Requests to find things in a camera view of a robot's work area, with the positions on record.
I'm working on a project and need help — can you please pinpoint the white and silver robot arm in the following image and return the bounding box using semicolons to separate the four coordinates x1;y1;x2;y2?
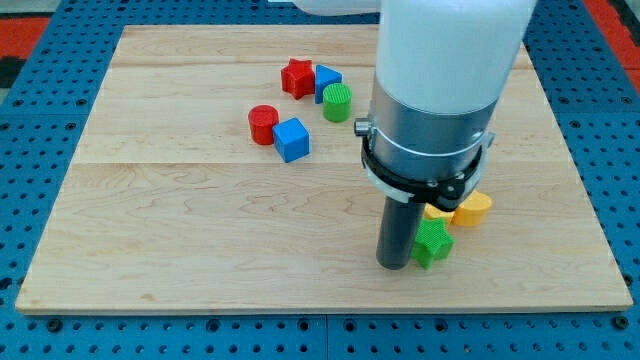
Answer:
294;0;537;211

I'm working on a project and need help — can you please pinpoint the light wooden board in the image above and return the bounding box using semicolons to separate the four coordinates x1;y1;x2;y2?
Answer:
15;25;633;315

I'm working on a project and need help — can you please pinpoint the blue cube block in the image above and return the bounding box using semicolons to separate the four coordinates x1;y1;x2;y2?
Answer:
272;118;311;163

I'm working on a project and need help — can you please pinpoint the green cylinder block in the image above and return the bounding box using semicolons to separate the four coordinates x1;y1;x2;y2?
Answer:
323;83;352;122

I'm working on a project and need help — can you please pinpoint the red cylinder block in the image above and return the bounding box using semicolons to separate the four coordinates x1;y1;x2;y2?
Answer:
248;104;279;145

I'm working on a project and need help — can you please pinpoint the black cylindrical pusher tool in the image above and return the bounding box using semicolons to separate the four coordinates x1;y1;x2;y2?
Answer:
376;197;425;270

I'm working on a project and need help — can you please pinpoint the blue triangular block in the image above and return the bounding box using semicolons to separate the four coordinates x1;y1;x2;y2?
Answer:
315;64;343;104

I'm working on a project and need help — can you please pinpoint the red star block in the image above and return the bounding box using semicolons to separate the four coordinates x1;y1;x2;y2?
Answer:
281;58;315;100

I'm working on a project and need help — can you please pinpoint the yellow block behind star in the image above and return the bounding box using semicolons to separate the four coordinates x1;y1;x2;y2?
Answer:
424;204;455;226

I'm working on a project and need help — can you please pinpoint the green star block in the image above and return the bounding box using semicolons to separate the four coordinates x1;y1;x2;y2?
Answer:
411;218;455;269

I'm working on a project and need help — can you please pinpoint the yellow cylinder block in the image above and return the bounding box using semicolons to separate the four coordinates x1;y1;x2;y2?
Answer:
451;190;493;227

